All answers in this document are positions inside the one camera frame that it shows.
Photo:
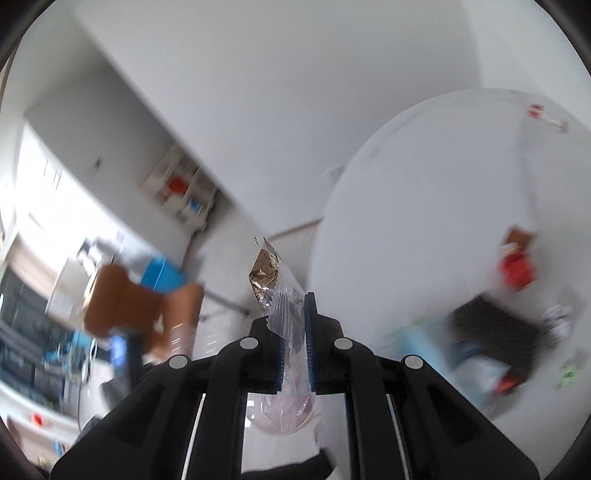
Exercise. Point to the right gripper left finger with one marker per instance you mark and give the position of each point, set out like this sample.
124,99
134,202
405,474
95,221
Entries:
185,420

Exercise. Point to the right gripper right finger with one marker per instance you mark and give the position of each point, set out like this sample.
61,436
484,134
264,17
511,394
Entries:
404,420

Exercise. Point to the blue face mask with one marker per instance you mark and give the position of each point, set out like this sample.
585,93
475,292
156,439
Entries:
463,364

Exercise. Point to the clear foil snack wrapper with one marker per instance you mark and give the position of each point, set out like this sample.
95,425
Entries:
281,301

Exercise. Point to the printed paper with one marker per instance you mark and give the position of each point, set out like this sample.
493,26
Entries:
558,322

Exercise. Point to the brown leather chair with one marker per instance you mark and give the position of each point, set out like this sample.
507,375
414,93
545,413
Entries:
166,321

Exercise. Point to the blue plastic bin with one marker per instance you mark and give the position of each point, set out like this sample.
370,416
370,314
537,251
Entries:
162,276

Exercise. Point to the green candy wrapper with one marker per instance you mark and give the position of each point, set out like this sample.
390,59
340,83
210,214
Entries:
568,375

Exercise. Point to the red snack packet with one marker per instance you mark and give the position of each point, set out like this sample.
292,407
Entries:
515,263

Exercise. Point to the white storage trolley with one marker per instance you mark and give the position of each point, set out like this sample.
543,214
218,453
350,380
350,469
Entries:
182,188

